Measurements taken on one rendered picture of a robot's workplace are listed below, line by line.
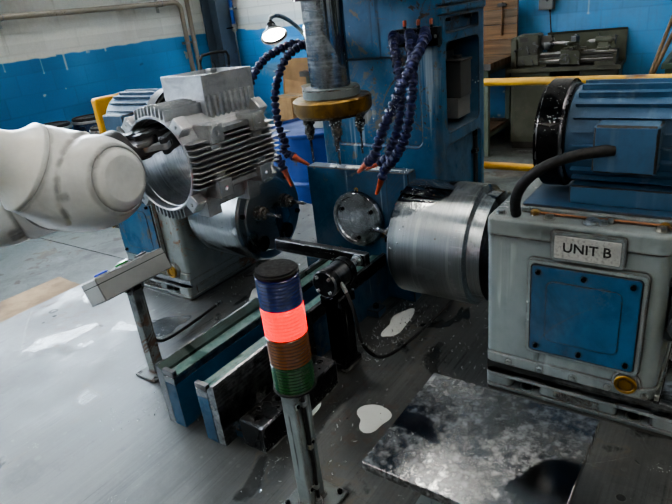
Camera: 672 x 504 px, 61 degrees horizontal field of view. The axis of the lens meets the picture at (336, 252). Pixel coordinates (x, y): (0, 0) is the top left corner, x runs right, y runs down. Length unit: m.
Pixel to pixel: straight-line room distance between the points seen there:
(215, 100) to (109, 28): 6.64
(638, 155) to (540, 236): 0.19
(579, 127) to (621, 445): 0.53
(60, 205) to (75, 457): 0.66
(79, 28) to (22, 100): 1.08
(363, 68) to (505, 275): 0.69
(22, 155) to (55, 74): 6.51
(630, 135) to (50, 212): 0.79
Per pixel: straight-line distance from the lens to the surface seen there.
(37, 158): 0.67
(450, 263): 1.11
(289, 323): 0.75
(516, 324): 1.10
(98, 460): 1.21
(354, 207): 1.45
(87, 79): 7.38
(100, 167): 0.65
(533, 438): 0.91
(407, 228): 1.14
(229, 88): 1.02
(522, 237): 1.02
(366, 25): 1.47
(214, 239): 1.51
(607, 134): 0.96
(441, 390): 0.99
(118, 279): 1.24
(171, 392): 1.16
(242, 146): 0.98
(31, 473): 1.25
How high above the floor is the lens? 1.53
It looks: 24 degrees down
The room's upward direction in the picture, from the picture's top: 7 degrees counter-clockwise
